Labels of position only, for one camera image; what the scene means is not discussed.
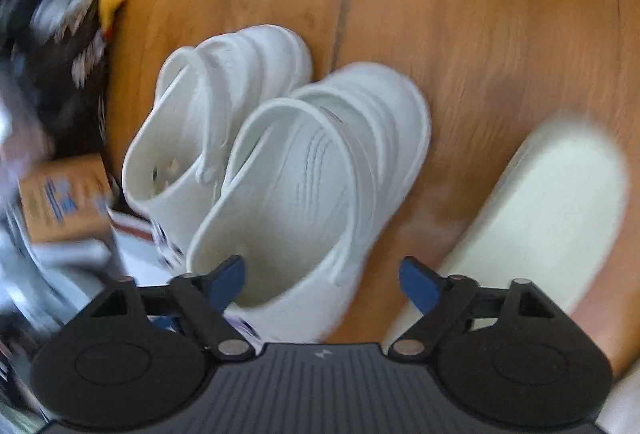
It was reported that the cream slide sandal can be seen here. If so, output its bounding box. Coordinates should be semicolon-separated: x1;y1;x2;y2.
439;115;632;331

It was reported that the black printed bag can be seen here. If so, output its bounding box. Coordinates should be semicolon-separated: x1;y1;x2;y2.
0;0;110;162

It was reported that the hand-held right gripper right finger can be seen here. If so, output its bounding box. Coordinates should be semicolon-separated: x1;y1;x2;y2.
387;256;558;362

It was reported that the white clog with charms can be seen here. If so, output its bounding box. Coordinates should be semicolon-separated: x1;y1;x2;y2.
186;62;432;346
121;25;315;240

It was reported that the brown box with blue print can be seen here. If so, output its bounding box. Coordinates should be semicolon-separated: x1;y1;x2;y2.
19;153;115;244

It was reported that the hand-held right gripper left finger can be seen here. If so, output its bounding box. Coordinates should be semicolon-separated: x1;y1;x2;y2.
87;255;253;361

